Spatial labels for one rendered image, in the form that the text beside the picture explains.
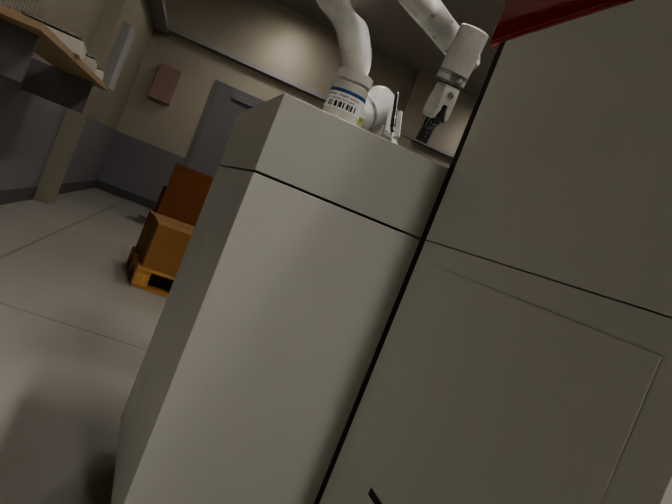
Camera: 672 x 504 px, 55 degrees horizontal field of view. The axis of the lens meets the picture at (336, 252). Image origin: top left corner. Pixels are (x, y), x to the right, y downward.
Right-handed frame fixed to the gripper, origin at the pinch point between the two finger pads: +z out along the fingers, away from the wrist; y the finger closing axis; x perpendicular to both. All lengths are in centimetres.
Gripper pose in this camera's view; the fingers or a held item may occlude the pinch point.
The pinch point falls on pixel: (423, 135)
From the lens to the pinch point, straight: 187.5
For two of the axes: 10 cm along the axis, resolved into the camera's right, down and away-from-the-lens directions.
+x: -8.9, -3.4, -3.1
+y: -1.9, -3.4, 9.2
